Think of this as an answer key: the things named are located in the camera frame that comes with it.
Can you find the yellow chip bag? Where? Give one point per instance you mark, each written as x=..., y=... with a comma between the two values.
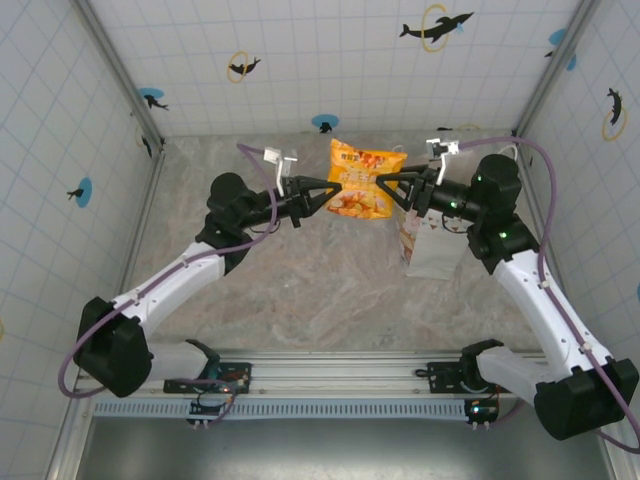
x=360, y=175

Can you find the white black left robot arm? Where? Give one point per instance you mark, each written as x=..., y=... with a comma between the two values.
x=170, y=290

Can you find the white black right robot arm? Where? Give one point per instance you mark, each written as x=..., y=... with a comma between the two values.
x=545, y=310

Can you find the penguin blue oval sticker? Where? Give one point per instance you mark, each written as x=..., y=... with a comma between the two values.
x=325, y=124

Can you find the shark blue oval sticker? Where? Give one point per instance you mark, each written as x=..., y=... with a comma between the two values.
x=152, y=99

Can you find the seal blue oval sticker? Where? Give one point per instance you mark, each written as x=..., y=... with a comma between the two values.
x=82, y=192

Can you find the aluminium corner post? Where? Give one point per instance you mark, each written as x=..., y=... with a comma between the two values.
x=120, y=70
x=538, y=100

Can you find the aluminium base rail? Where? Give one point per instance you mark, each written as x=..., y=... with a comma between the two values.
x=340, y=375

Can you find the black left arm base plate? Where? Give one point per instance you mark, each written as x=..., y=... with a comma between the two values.
x=240, y=372

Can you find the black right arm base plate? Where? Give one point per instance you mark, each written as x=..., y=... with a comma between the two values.
x=442, y=375

